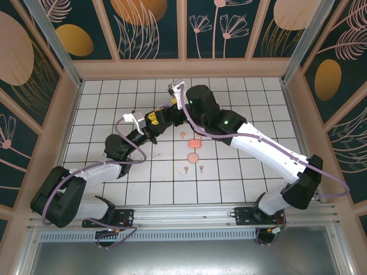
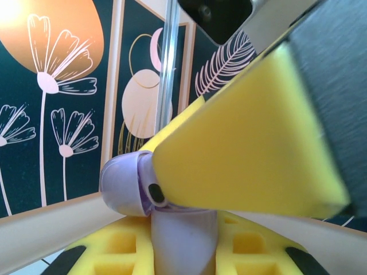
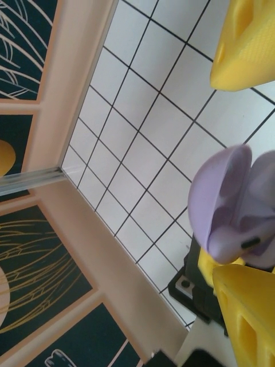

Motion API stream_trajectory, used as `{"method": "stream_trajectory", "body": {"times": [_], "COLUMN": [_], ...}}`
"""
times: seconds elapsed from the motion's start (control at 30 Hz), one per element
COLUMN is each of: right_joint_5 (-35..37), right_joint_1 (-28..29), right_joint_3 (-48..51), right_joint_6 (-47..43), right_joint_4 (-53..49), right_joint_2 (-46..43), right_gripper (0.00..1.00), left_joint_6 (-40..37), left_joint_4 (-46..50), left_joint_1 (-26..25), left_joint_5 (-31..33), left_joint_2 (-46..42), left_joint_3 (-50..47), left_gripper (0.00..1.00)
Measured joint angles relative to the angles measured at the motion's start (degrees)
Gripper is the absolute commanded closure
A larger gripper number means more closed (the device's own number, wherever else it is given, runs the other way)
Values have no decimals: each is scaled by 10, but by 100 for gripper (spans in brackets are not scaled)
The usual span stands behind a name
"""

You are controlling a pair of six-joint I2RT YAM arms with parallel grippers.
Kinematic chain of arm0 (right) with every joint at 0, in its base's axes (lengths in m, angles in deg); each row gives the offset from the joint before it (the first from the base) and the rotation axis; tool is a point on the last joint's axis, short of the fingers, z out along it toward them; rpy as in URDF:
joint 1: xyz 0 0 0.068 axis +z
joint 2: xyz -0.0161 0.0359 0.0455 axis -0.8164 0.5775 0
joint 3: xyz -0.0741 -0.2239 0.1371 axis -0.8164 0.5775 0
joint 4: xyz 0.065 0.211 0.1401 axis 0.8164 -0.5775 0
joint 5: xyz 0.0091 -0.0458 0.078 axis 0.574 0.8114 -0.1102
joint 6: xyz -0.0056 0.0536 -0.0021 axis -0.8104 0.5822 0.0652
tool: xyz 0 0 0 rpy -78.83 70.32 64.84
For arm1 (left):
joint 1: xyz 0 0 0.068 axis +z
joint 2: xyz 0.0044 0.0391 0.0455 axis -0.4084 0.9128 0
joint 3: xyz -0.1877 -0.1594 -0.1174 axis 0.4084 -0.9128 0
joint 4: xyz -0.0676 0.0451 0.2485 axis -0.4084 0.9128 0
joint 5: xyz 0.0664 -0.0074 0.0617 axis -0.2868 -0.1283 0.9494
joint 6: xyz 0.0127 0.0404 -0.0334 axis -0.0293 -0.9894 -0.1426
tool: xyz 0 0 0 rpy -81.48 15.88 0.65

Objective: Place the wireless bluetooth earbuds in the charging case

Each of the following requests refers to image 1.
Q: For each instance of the coral rectangular charging case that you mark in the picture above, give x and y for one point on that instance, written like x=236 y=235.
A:
x=195 y=143

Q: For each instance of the peach round charging case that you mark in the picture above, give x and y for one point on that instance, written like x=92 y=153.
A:
x=192 y=157

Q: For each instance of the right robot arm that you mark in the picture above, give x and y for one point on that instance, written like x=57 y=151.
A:
x=266 y=149

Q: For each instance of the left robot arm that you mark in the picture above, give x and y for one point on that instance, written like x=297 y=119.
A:
x=94 y=174

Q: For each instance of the grey metal sheet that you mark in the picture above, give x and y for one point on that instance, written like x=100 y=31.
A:
x=183 y=257

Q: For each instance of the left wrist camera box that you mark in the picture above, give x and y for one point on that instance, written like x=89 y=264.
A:
x=137 y=120

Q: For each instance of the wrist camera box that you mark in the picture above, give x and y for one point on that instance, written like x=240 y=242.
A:
x=173 y=86
x=137 y=120

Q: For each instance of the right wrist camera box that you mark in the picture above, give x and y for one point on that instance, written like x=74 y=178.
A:
x=173 y=86

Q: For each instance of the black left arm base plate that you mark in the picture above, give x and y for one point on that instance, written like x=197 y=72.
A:
x=123 y=216

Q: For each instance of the aluminium mounting rail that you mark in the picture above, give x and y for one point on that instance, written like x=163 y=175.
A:
x=183 y=215

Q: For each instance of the aluminium frame post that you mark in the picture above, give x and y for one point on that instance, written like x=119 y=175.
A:
x=58 y=48
x=311 y=43

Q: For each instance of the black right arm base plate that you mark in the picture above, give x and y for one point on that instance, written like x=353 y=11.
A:
x=243 y=216

